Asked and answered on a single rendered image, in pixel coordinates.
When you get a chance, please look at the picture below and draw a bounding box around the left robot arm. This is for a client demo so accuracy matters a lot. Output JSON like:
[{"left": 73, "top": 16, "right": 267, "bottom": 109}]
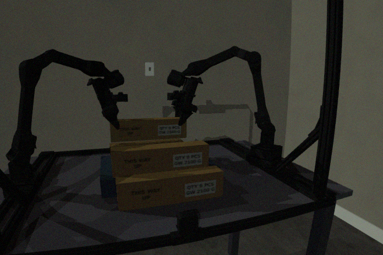
[{"left": 6, "top": 49, "right": 124, "bottom": 182}]

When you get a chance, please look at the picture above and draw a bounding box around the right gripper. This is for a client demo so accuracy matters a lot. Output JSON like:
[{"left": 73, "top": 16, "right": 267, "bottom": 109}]
[{"left": 171, "top": 88, "right": 198, "bottom": 126}]

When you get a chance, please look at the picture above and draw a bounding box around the brown cardboard carton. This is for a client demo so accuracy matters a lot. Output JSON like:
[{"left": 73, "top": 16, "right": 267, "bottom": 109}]
[
  {"left": 110, "top": 138, "right": 183, "bottom": 155},
  {"left": 116, "top": 165, "right": 224, "bottom": 211},
  {"left": 111, "top": 140, "right": 209, "bottom": 178},
  {"left": 110, "top": 117, "right": 187, "bottom": 142}
]

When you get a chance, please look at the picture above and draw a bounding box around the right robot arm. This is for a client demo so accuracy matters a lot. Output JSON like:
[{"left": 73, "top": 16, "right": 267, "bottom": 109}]
[{"left": 167, "top": 46, "right": 277, "bottom": 149}]

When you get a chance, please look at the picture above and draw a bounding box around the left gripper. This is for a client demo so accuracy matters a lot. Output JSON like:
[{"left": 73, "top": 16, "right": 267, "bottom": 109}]
[{"left": 97, "top": 90, "right": 119, "bottom": 129}]

